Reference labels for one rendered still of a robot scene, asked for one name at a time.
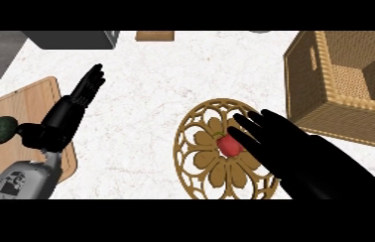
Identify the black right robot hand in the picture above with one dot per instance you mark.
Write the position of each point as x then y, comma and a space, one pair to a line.
303, 160

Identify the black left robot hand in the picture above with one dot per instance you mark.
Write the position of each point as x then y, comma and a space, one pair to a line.
60, 120

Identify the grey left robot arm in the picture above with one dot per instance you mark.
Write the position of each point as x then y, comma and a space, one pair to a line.
24, 180

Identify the red bell pepper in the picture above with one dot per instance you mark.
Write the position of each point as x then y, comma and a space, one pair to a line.
229, 146

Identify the round gold cutout placemat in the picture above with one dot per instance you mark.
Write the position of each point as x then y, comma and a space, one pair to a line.
214, 168

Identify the brown wicker basket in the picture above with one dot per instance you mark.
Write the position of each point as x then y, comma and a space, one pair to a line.
337, 84

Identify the wooden cutting board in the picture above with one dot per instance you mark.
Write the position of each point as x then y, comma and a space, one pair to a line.
29, 120

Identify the dark green avocado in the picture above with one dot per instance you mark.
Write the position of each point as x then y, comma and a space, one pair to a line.
6, 129

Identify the dark grey appliance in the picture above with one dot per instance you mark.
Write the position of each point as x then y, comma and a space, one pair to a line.
72, 39

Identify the small wooden block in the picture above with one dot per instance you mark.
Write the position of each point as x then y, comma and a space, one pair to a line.
153, 35

